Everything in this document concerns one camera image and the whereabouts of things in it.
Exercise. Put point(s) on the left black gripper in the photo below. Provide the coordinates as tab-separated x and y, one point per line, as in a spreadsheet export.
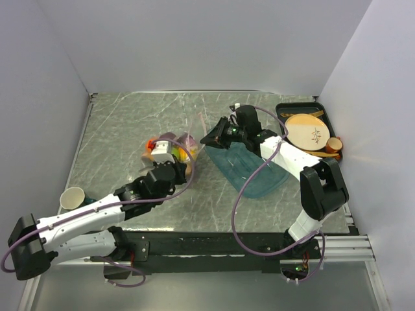
180	168

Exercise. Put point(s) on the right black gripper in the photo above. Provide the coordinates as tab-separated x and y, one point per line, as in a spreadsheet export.
216	137

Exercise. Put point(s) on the teal transparent food tray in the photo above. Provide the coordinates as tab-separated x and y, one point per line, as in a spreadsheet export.
237	164

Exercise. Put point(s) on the orange tangerine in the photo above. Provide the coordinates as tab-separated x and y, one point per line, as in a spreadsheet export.
150	145

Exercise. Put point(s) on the clear zip top bag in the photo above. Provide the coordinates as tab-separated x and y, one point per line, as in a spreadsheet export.
163	149

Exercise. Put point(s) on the green apple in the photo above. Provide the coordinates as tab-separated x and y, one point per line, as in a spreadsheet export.
179	153

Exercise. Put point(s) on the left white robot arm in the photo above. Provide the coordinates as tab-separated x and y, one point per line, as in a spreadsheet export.
34	245

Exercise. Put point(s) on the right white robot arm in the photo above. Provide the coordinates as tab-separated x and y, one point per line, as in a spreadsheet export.
322	186

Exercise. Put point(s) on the cream and orange plate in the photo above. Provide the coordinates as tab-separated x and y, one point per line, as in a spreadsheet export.
307	132

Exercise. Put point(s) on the green paper cup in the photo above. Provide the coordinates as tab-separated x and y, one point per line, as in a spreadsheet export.
73	198

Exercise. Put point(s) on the wooden fork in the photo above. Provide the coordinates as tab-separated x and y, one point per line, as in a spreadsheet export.
314	114

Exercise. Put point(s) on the small brown ceramic cup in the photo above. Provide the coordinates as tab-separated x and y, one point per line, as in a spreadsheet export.
333	145

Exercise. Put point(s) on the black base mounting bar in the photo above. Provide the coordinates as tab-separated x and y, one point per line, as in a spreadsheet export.
175	252

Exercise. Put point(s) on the aluminium rail frame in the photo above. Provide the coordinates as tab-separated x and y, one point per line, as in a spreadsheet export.
192	272

